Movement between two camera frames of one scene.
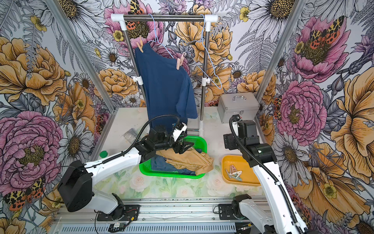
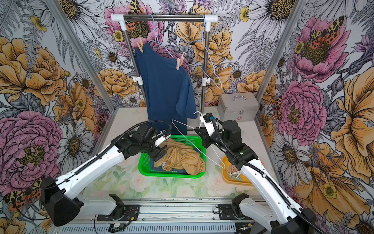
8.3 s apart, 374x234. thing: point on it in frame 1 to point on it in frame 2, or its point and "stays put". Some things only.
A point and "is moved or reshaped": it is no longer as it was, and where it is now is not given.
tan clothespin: [140, 46] stays put
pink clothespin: [232, 169] stays put
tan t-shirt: [193, 159] is moved or reshaped
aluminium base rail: [151, 216] stays put
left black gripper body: [176, 146] to [153, 151]
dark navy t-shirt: [167, 90] stays put
